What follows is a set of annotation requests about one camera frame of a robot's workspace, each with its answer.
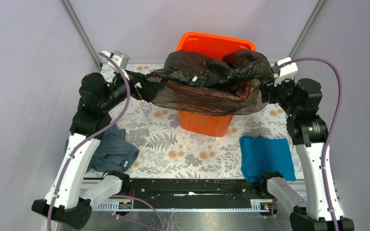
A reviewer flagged floral patterned mat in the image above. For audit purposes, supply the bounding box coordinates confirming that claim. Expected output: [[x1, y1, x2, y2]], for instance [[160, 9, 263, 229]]
[[83, 63, 312, 180]]

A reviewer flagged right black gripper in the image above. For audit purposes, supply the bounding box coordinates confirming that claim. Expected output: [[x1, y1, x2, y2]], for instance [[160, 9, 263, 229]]
[[258, 74, 299, 117]]

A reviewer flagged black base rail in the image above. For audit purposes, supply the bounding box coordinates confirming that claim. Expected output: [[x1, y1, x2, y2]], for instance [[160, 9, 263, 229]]
[[120, 179, 274, 204]]

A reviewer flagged black trash bag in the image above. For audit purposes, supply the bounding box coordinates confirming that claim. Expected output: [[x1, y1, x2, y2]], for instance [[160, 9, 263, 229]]
[[145, 50, 273, 116]]

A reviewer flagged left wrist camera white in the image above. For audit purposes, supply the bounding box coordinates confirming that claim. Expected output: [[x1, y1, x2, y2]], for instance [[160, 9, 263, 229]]
[[100, 51, 129, 76]]

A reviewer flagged bright blue cloth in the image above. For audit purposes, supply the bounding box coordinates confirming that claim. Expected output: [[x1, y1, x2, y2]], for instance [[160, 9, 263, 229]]
[[239, 136, 296, 182]]

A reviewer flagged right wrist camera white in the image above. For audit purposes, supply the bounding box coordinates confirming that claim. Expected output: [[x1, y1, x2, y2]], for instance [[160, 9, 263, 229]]
[[271, 57, 298, 86]]

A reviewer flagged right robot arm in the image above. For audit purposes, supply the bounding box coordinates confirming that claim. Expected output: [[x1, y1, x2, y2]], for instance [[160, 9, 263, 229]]
[[257, 78, 355, 231]]

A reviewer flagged slotted metal cable duct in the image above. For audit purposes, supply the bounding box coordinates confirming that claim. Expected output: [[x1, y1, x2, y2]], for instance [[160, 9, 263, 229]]
[[93, 198, 271, 213]]

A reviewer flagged grey-blue cloth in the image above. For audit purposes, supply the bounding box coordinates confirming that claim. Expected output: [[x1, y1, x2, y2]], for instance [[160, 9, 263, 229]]
[[65, 124, 140, 173]]

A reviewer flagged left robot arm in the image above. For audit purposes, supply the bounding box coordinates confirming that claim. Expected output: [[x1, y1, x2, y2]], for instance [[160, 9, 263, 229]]
[[31, 71, 150, 230]]

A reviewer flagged orange plastic trash bin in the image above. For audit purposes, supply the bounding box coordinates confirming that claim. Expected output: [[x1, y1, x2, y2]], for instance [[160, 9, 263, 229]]
[[177, 32, 256, 137]]

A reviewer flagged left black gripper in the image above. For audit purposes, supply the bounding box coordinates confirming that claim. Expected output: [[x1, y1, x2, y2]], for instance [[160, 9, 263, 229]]
[[101, 67, 163, 112]]

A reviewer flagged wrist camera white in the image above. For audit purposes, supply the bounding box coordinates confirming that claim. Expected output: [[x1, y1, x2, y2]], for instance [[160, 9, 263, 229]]
[[100, 51, 129, 76], [271, 57, 298, 86]]

